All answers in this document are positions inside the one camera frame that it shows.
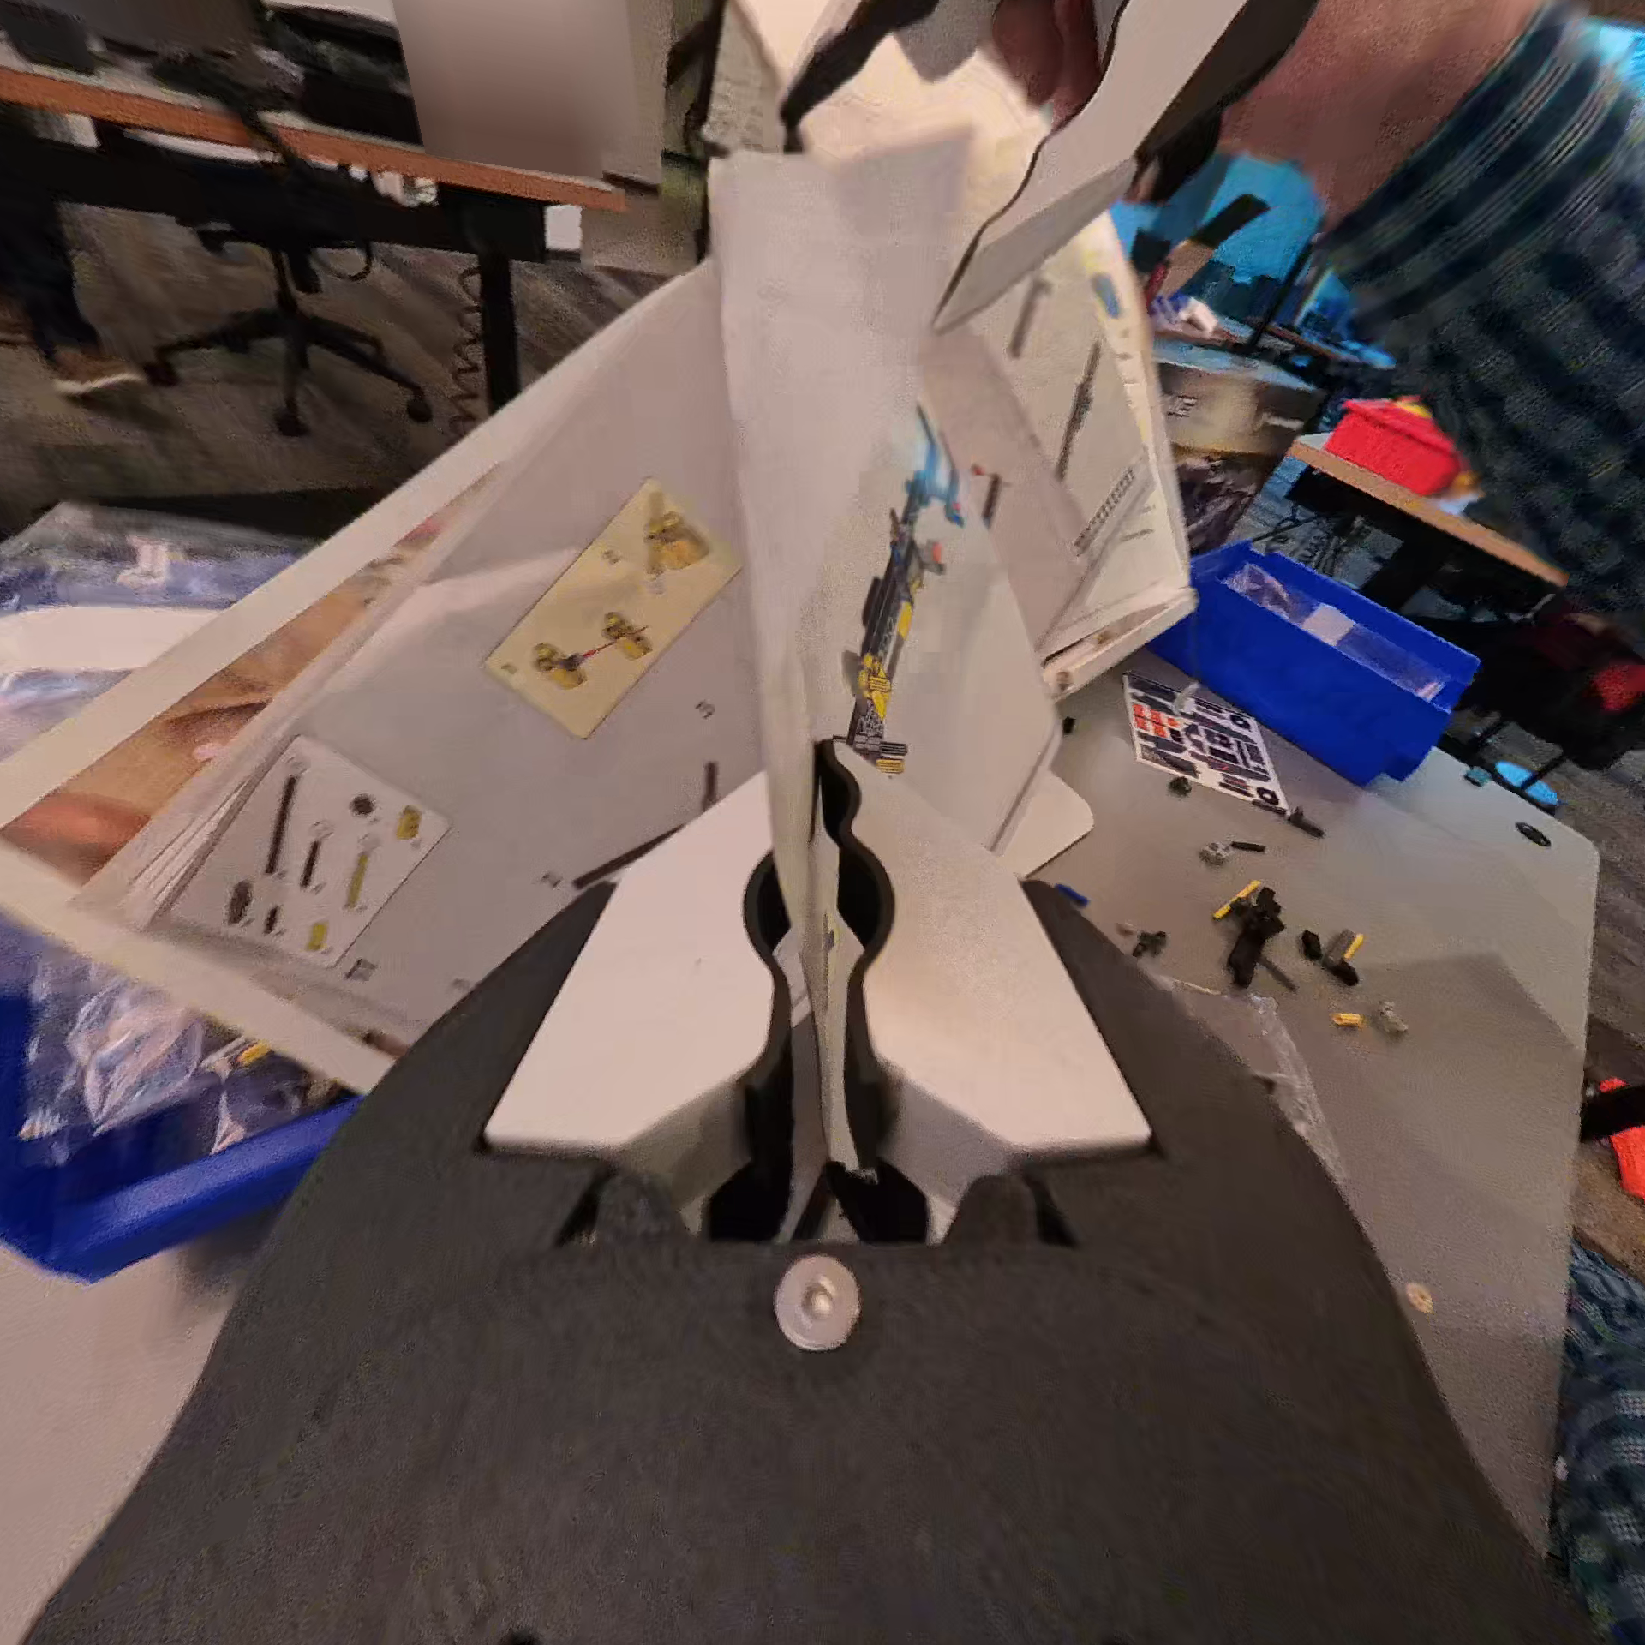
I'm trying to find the lego sticker sheet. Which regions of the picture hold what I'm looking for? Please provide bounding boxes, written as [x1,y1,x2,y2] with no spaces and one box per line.
[1123,674,1292,818]

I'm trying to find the red plastic bin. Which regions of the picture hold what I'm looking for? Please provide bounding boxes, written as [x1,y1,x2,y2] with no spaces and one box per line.
[1321,397,1468,497]

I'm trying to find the lego set cardboard box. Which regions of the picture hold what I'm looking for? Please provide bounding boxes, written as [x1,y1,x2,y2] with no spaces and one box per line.
[1158,352,1327,556]

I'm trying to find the white lego instruction booklet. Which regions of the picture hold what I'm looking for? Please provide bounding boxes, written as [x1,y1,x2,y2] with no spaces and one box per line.
[0,39,1196,1095]

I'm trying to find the dark office chair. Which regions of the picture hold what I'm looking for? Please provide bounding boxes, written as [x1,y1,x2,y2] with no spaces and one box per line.
[1444,597,1645,775]

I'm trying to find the black office chair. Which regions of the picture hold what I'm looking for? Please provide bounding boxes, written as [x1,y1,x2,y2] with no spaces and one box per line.
[144,215,434,441]

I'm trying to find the wooden edged office desk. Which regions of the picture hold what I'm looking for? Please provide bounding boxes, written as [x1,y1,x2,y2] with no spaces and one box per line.
[1284,435,1572,611]
[0,61,630,415]

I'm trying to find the person's right hand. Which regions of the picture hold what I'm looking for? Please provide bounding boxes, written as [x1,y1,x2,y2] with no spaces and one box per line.
[992,0,1096,125]

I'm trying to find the orange black object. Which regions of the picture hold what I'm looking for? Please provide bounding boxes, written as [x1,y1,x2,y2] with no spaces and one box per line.
[1579,1077,1645,1204]

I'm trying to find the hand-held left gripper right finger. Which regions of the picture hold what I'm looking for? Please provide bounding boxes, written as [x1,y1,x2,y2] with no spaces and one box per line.
[816,742,1153,1241]

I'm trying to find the clear plastic bag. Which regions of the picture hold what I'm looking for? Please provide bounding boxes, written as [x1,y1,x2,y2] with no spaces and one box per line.
[1219,562,1456,703]
[1162,969,1331,1165]

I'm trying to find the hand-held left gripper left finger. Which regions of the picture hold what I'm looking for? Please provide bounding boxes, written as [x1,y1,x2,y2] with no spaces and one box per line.
[483,777,790,1238]

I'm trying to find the pile of clear plastic bags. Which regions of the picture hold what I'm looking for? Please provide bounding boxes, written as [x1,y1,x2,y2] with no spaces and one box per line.
[0,503,338,1165]

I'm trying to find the small black yellow lego assembly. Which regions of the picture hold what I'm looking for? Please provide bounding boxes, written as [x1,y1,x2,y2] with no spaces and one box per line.
[1211,879,1299,993]

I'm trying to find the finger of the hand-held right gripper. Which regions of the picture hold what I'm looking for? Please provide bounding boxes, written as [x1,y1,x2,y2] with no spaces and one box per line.
[714,0,947,149]
[933,0,1256,331]

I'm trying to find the person's right forearm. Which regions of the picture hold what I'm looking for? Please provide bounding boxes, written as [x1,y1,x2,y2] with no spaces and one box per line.
[1219,0,1645,619]

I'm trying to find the black coiled cable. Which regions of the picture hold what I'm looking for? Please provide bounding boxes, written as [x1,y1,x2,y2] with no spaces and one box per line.
[446,254,496,429]

